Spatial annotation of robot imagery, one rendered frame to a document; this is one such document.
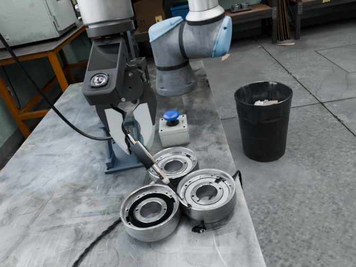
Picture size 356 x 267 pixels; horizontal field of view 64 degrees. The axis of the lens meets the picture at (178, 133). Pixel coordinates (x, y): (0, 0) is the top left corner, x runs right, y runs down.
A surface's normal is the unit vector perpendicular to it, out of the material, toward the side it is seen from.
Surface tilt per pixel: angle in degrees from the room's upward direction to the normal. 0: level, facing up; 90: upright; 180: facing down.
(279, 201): 0
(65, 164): 0
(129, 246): 0
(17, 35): 90
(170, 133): 90
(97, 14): 82
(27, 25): 90
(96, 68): 23
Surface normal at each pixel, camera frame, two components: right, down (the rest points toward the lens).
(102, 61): -0.12, -0.57
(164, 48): -0.33, 0.55
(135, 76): -0.02, 0.41
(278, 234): -0.18, -0.83
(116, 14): 0.49, 0.29
